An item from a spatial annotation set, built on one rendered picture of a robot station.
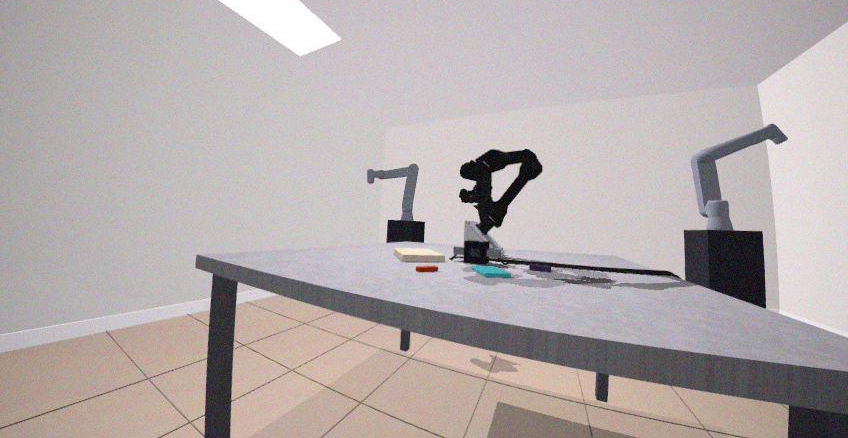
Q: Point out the cyan rectangular block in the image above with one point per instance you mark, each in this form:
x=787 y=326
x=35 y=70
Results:
x=490 y=271

